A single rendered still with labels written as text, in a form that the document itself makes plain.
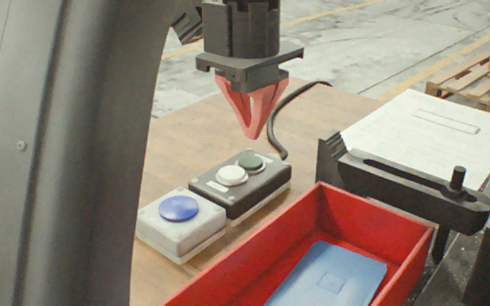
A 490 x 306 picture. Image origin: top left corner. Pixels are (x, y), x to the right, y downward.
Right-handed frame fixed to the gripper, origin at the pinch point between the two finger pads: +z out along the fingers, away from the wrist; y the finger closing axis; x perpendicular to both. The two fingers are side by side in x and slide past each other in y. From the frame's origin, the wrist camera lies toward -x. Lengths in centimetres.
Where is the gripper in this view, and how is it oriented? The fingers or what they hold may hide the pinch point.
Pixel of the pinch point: (251, 131)
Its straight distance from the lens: 50.4
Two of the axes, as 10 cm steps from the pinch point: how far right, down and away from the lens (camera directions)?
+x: 7.6, 3.1, -5.7
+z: 0.0, 8.8, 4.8
